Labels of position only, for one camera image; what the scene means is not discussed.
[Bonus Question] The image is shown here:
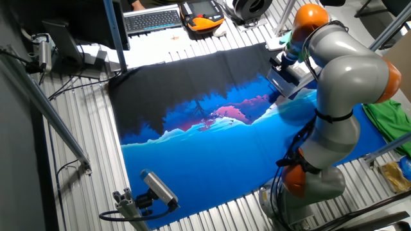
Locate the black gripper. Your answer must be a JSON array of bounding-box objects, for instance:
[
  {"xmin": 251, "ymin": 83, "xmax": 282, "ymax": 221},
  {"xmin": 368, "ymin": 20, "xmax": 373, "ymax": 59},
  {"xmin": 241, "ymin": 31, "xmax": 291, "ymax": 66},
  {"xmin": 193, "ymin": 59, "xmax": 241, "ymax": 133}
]
[{"xmin": 270, "ymin": 51, "xmax": 292, "ymax": 71}]

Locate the white drawer with black handle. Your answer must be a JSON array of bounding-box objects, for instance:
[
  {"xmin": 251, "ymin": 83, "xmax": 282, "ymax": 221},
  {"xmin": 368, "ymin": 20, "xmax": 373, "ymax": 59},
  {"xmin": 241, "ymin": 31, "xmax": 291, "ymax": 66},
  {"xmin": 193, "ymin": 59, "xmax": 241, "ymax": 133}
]
[{"xmin": 268, "ymin": 56, "xmax": 301, "ymax": 81}]

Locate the white plastic drawer cabinet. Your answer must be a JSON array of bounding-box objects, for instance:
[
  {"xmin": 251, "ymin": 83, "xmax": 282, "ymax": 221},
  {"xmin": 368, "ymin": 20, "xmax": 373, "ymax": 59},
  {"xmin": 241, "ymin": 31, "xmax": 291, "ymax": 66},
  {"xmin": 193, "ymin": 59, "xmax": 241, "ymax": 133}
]
[{"xmin": 266, "ymin": 59, "xmax": 322, "ymax": 99}]

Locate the black filament spool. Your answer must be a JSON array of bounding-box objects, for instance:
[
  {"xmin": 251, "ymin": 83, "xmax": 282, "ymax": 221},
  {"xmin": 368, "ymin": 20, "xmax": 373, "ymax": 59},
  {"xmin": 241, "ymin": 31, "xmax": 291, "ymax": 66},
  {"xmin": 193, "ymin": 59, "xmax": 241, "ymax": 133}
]
[{"xmin": 231, "ymin": 0, "xmax": 274, "ymax": 22}]

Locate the small white rounded object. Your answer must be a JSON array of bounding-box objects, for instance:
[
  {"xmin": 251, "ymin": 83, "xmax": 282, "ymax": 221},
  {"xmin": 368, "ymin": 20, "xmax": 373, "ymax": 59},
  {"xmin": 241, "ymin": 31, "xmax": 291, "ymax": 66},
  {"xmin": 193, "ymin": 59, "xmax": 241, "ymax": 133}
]
[{"xmin": 212, "ymin": 22, "xmax": 229, "ymax": 38}]

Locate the orange black teach pendant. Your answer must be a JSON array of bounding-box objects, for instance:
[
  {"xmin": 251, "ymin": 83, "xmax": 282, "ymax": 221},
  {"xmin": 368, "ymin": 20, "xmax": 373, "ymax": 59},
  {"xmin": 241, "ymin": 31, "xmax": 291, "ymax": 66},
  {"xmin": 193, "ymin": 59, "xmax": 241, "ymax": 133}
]
[{"xmin": 179, "ymin": 0, "xmax": 225, "ymax": 33}]

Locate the blue forest print cloth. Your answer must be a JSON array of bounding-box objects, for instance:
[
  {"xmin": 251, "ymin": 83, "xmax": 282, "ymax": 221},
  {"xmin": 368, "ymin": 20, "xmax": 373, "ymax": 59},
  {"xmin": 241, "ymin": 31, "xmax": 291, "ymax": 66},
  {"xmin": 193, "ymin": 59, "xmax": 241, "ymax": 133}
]
[{"xmin": 107, "ymin": 41, "xmax": 388, "ymax": 229}]

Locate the brown cardboard board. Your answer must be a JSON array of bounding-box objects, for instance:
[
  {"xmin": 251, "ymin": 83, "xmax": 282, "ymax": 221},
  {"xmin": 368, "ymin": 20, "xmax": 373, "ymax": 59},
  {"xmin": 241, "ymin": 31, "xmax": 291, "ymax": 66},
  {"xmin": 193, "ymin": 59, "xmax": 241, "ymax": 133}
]
[{"xmin": 383, "ymin": 30, "xmax": 411, "ymax": 103}]

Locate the green cloth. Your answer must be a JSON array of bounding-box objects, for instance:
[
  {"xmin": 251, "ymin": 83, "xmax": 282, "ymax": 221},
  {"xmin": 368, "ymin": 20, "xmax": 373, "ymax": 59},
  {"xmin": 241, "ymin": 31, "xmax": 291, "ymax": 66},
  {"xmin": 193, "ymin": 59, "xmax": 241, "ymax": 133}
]
[{"xmin": 362, "ymin": 99, "xmax": 411, "ymax": 158}]

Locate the black office chair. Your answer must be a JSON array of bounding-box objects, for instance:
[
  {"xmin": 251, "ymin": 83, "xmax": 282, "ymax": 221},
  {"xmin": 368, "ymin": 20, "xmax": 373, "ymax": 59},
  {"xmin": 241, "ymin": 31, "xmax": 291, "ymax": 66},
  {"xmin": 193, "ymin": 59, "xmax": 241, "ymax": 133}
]
[{"xmin": 353, "ymin": 0, "xmax": 411, "ymax": 49}]

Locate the black computer keyboard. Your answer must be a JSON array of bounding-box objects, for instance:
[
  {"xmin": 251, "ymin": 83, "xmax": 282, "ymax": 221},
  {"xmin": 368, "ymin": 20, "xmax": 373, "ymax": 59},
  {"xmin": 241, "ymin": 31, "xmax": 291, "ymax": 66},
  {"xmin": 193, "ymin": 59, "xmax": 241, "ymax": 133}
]
[{"xmin": 123, "ymin": 4, "xmax": 183, "ymax": 37}]

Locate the yellow plastic bag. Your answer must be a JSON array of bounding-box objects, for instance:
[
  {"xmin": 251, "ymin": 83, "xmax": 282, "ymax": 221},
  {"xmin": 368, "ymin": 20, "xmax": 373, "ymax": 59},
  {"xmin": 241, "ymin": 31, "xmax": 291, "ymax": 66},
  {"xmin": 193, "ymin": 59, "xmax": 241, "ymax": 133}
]
[{"xmin": 378, "ymin": 161, "xmax": 411, "ymax": 193}]

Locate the blue plastic bag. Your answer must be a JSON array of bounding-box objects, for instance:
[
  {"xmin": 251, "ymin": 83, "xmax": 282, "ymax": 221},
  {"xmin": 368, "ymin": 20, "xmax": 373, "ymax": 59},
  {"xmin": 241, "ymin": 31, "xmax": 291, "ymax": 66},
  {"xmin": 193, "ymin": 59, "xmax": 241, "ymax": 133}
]
[{"xmin": 398, "ymin": 155, "xmax": 411, "ymax": 182}]

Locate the dark metal bar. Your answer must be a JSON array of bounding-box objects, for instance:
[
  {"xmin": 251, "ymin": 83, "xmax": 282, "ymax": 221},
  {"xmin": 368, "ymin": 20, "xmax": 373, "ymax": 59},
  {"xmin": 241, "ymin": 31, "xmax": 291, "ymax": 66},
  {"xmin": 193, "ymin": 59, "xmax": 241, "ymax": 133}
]
[{"xmin": 337, "ymin": 210, "xmax": 411, "ymax": 231}]

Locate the black computer monitor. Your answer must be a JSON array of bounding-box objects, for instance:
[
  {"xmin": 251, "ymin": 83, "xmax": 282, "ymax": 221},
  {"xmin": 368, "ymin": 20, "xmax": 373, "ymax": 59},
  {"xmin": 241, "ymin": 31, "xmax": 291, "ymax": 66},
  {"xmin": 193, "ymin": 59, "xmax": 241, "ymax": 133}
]
[{"xmin": 9, "ymin": 0, "xmax": 131, "ymax": 80}]

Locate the long slanted aluminium bar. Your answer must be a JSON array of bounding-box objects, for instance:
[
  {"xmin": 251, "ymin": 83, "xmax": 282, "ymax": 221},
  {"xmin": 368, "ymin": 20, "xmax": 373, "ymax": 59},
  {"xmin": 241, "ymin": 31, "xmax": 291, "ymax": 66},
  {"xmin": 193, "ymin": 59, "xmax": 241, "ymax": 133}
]
[{"xmin": 0, "ymin": 44, "xmax": 92, "ymax": 176}]

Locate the aluminium upright post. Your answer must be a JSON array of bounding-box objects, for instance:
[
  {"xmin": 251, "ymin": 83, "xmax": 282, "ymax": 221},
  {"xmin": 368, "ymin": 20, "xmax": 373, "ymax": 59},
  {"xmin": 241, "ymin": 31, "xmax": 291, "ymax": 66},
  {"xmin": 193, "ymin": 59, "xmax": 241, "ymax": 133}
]
[{"xmin": 272, "ymin": 0, "xmax": 298, "ymax": 36}]

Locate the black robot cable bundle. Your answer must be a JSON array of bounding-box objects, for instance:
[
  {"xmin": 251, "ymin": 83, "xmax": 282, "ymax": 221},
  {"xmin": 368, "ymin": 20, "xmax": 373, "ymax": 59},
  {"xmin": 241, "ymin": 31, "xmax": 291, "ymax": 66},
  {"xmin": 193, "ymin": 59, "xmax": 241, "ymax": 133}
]
[{"xmin": 269, "ymin": 19, "xmax": 351, "ymax": 231}]

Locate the tall aluminium frame bar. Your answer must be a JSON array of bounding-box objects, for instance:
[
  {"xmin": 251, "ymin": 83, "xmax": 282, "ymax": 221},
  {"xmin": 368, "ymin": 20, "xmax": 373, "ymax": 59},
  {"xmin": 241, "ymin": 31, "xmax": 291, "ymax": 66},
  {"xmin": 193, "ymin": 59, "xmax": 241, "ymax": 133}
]
[{"xmin": 369, "ymin": 1, "xmax": 411, "ymax": 52}]

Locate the short aluminium frame bar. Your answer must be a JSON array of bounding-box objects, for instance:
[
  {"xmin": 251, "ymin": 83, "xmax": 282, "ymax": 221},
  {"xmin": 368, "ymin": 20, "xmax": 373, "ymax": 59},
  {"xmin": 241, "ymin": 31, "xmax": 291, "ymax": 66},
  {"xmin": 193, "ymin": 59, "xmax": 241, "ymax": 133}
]
[{"xmin": 362, "ymin": 132, "xmax": 411, "ymax": 163}]

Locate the blue-grey aluminium frame post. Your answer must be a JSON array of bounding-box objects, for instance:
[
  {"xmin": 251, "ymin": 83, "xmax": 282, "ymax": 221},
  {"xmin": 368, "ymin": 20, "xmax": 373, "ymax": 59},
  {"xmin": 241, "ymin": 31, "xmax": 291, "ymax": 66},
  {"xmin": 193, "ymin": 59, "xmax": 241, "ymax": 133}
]
[{"xmin": 102, "ymin": 0, "xmax": 128, "ymax": 73}]

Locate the silver camera with blue end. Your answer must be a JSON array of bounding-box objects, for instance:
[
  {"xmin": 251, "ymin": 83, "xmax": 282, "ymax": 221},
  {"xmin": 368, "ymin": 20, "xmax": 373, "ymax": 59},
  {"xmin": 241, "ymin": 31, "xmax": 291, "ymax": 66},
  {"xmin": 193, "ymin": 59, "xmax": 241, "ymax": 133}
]
[{"xmin": 139, "ymin": 169, "xmax": 180, "ymax": 211}]

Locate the short aluminium profile mount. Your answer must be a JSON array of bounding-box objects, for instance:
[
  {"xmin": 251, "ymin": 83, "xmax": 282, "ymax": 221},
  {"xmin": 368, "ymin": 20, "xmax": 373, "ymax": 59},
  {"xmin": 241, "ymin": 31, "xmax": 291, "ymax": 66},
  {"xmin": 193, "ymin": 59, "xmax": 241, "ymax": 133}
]
[{"xmin": 112, "ymin": 187, "xmax": 150, "ymax": 231}]

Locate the black camera cable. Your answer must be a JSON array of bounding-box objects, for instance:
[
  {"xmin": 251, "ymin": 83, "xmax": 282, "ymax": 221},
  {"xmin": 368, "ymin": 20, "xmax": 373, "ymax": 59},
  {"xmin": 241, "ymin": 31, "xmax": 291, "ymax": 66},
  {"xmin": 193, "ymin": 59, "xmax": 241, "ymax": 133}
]
[{"xmin": 98, "ymin": 205, "xmax": 176, "ymax": 222}]

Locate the silver camera with black cable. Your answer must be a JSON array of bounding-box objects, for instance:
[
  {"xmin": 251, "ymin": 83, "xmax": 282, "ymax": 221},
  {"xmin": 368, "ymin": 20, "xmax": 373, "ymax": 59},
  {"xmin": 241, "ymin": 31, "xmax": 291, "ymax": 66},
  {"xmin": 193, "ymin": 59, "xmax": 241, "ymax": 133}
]
[{"xmin": 31, "ymin": 33, "xmax": 54, "ymax": 73}]

